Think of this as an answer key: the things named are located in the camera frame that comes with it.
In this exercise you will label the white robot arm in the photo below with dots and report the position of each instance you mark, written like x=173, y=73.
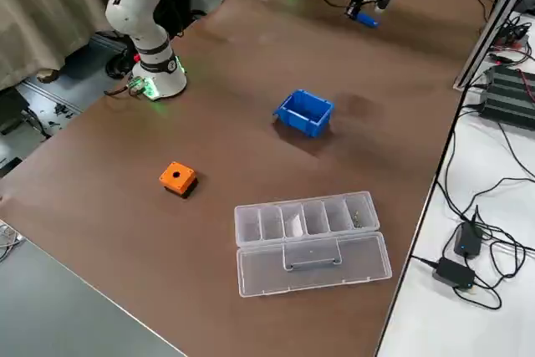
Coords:
x=138, y=18

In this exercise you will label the blue storage bin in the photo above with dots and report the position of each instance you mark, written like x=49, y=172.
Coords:
x=299, y=120

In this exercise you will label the orange button box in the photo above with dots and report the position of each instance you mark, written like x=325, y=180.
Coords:
x=184, y=179

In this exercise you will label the clear plastic organizer box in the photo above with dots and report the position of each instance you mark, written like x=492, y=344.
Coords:
x=313, y=265

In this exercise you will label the black ribbed power supply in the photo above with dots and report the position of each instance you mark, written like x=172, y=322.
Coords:
x=510, y=93

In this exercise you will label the small silver screws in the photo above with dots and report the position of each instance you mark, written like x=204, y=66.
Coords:
x=356, y=218

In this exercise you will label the black power adapter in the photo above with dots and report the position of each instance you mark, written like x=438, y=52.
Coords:
x=468, y=242
x=453, y=271

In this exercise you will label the beige curtain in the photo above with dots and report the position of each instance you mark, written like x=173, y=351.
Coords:
x=42, y=18

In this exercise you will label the white desk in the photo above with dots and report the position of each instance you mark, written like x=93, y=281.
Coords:
x=439, y=332

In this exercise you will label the grey side table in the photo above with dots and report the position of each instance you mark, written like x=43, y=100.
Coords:
x=62, y=311

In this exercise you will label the aluminium frame post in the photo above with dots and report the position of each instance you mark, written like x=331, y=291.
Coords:
x=480, y=45

